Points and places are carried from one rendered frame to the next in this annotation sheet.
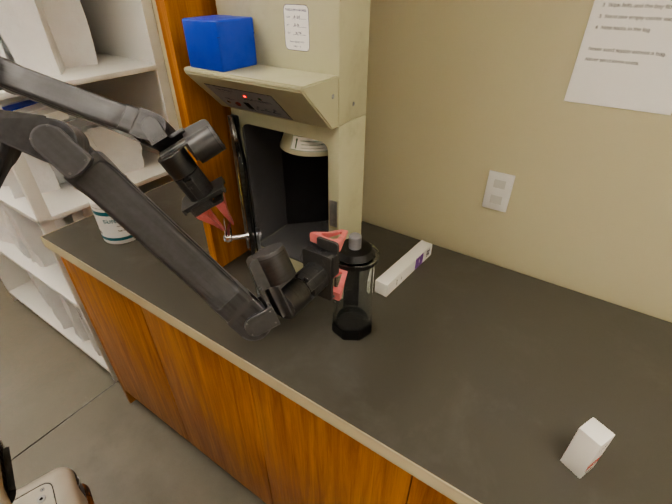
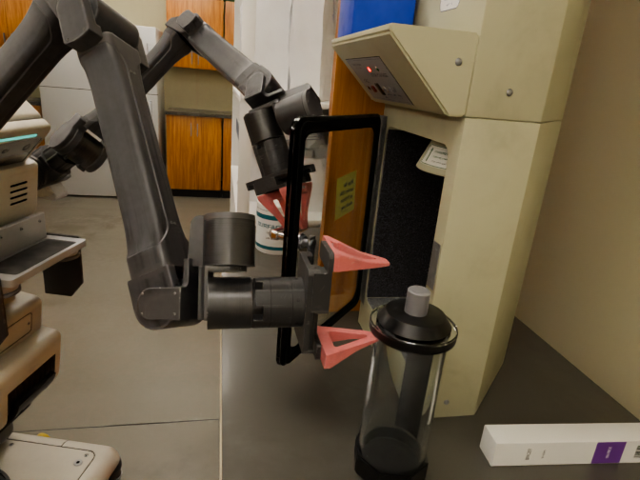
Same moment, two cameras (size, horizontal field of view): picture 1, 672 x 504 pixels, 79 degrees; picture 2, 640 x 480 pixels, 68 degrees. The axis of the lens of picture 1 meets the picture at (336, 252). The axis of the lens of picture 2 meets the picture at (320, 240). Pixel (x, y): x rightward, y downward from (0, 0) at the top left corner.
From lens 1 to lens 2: 0.47 m
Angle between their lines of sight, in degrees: 41
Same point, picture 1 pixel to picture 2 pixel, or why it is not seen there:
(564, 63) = not seen: outside the picture
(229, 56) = (367, 18)
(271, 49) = (428, 18)
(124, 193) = (112, 82)
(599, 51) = not seen: outside the picture
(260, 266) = (203, 229)
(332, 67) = (475, 22)
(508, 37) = not seen: outside the picture
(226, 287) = (150, 233)
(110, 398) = (214, 430)
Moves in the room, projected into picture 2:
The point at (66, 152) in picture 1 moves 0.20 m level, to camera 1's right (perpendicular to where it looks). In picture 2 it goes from (74, 18) to (153, 13)
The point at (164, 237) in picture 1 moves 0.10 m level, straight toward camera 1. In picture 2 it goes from (122, 143) to (53, 152)
